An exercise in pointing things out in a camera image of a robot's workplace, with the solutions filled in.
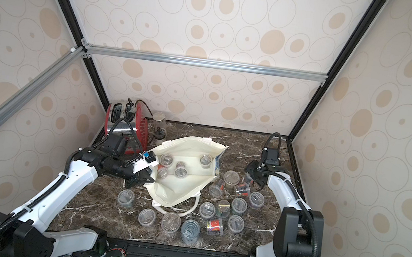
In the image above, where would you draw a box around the cream canvas tote bag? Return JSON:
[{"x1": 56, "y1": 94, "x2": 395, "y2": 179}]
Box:
[{"x1": 145, "y1": 136, "x2": 228, "y2": 218}]

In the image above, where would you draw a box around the dark lid seed jar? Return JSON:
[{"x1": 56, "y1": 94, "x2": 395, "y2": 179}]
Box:
[{"x1": 215, "y1": 200, "x2": 231, "y2": 219}]

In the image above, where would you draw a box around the wide clear seed jar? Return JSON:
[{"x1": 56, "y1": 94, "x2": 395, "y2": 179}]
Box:
[{"x1": 160, "y1": 212, "x2": 182, "y2": 237}]

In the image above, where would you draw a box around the red label jar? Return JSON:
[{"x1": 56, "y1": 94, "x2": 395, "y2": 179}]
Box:
[{"x1": 206, "y1": 218, "x2": 224, "y2": 236}]

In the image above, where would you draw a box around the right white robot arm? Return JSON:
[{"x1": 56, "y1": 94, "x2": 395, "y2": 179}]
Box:
[{"x1": 246, "y1": 160, "x2": 325, "y2": 257}]

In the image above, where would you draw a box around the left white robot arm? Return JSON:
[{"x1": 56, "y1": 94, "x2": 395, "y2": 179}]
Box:
[{"x1": 0, "y1": 147, "x2": 158, "y2": 257}]

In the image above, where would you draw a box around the clear lid seed jar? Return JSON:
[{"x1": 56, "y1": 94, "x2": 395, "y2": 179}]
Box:
[{"x1": 157, "y1": 167, "x2": 168, "y2": 180}]

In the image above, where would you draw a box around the seed jar in bag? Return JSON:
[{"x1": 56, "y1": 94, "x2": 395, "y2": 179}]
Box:
[
  {"x1": 159, "y1": 154, "x2": 174, "y2": 168},
  {"x1": 174, "y1": 161, "x2": 188, "y2": 179},
  {"x1": 199, "y1": 154, "x2": 213, "y2": 169}
]

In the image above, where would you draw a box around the small bottle behind bag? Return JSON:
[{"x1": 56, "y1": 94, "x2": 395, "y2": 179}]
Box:
[{"x1": 153, "y1": 127, "x2": 167, "y2": 146}]

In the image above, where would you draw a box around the red chrome toaster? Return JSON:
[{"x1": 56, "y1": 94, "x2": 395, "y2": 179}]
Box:
[{"x1": 104, "y1": 99, "x2": 152, "y2": 154}]

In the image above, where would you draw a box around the glass spice shaker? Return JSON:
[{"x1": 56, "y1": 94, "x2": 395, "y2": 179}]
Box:
[{"x1": 152, "y1": 111, "x2": 167, "y2": 132}]

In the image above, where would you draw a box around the left diagonal aluminium bar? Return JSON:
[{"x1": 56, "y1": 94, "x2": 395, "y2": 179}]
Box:
[{"x1": 0, "y1": 46, "x2": 84, "y2": 127}]

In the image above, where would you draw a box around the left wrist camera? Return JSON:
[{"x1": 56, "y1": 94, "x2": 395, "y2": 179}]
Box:
[{"x1": 133, "y1": 151, "x2": 159, "y2": 174}]

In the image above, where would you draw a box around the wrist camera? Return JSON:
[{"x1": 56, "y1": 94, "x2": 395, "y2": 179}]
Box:
[
  {"x1": 260, "y1": 147, "x2": 280, "y2": 166},
  {"x1": 133, "y1": 151, "x2": 159, "y2": 174}
]

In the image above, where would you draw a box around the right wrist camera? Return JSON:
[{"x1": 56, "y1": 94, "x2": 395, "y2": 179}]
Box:
[{"x1": 260, "y1": 147, "x2": 280, "y2": 166}]

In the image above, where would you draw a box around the horizontal aluminium frame bar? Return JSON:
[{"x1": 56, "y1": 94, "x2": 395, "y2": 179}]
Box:
[{"x1": 85, "y1": 44, "x2": 328, "y2": 83}]

